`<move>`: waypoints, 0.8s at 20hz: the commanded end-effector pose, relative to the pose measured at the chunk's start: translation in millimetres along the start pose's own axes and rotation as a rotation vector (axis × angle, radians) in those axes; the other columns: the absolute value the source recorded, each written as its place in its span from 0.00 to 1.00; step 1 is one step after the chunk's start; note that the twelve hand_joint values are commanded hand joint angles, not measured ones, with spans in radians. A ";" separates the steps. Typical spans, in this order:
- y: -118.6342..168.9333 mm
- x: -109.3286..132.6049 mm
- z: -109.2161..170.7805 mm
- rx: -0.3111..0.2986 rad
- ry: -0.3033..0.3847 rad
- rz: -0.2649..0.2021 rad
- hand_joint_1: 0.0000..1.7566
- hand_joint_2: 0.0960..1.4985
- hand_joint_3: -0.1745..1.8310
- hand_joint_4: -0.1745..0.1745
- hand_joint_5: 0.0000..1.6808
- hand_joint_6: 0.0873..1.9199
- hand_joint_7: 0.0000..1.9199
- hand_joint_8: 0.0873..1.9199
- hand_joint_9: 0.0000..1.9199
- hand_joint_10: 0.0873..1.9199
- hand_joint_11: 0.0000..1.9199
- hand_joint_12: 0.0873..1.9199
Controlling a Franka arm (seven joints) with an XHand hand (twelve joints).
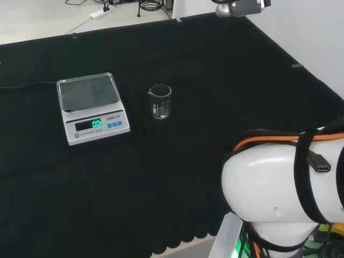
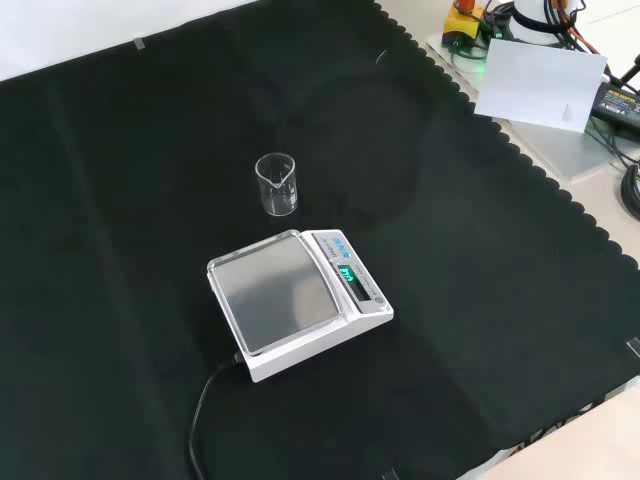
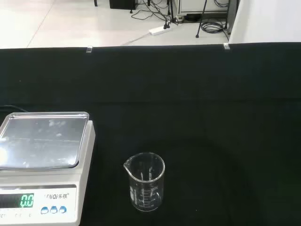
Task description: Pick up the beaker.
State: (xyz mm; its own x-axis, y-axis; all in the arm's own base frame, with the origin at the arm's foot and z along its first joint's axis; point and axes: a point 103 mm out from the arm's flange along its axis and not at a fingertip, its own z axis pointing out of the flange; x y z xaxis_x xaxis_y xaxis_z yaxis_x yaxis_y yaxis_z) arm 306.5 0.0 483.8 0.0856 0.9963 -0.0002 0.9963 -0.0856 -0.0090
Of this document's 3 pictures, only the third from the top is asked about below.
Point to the black bench cloth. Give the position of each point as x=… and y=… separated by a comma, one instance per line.
x=188, y=94

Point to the white electronic balance steel pan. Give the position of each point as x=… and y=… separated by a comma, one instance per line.
x=58, y=188

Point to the white power strip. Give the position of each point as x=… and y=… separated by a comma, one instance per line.
x=160, y=30

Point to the black floor box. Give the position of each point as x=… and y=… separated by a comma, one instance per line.
x=122, y=3

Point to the clear cloth clip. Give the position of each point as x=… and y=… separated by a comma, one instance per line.
x=89, y=49
x=226, y=46

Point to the white floor cabinet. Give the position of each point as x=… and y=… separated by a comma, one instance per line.
x=192, y=5

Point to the pale board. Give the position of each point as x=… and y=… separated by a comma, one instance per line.
x=265, y=21

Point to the black tripod leg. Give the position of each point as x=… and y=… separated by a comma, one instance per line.
x=200, y=26

